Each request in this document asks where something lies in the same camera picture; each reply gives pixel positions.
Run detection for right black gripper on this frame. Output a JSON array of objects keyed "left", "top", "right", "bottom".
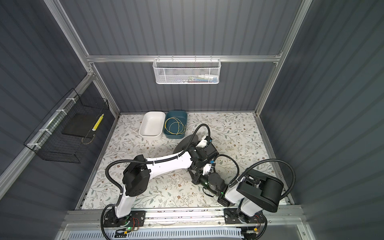
[{"left": 188, "top": 168, "right": 220, "bottom": 198}]

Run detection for dark grey cable spool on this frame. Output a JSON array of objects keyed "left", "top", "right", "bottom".
[{"left": 173, "top": 135, "right": 199, "bottom": 154}]

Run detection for teal plastic tray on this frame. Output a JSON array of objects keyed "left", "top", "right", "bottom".
[{"left": 163, "top": 110, "right": 188, "bottom": 139}]

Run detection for white plastic tray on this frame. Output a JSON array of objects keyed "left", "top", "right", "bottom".
[{"left": 139, "top": 111, "right": 166, "bottom": 141}]

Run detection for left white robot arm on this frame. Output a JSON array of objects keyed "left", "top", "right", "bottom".
[{"left": 101, "top": 132, "right": 219, "bottom": 228}]

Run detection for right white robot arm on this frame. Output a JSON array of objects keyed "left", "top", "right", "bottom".
[{"left": 188, "top": 154, "right": 297, "bottom": 224}]

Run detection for items in white basket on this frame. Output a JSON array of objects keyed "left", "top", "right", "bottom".
[{"left": 176, "top": 75, "right": 220, "bottom": 84}]

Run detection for yellow marker pen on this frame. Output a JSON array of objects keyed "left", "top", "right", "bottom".
[{"left": 92, "top": 114, "right": 104, "bottom": 132}]

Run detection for black flat pad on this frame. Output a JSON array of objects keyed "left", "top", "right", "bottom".
[{"left": 62, "top": 114, "right": 99, "bottom": 139}]

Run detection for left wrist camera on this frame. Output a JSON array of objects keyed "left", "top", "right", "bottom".
[{"left": 196, "top": 136, "right": 212, "bottom": 148}]

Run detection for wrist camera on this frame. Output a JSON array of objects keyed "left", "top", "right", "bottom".
[
  {"left": 196, "top": 136, "right": 212, "bottom": 148},
  {"left": 203, "top": 162, "right": 216, "bottom": 176}
]

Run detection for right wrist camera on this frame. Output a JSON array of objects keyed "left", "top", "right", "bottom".
[{"left": 203, "top": 162, "right": 216, "bottom": 176}]

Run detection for yellow cable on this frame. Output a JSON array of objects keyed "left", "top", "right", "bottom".
[{"left": 164, "top": 116, "right": 187, "bottom": 136}]

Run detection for white wire mesh basket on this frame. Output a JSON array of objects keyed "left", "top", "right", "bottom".
[{"left": 153, "top": 60, "right": 222, "bottom": 85}]

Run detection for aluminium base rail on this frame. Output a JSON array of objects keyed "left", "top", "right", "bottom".
[{"left": 60, "top": 205, "right": 307, "bottom": 231}]

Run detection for black wire mesh basket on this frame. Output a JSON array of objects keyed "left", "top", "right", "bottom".
[{"left": 24, "top": 89, "right": 110, "bottom": 164}]

